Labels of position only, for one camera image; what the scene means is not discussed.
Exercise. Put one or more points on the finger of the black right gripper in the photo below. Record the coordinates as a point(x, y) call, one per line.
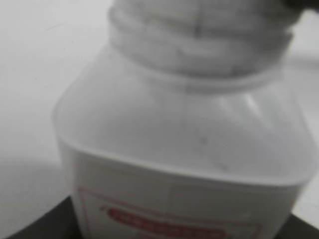
point(303, 4)

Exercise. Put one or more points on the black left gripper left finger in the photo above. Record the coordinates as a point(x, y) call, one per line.
point(58, 223)

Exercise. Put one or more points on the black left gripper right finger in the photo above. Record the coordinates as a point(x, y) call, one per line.
point(295, 228)

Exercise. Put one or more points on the white yili changqing bottle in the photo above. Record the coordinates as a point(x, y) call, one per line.
point(167, 135)

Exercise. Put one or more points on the white bottle cap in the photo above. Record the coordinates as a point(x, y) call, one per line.
point(206, 15)

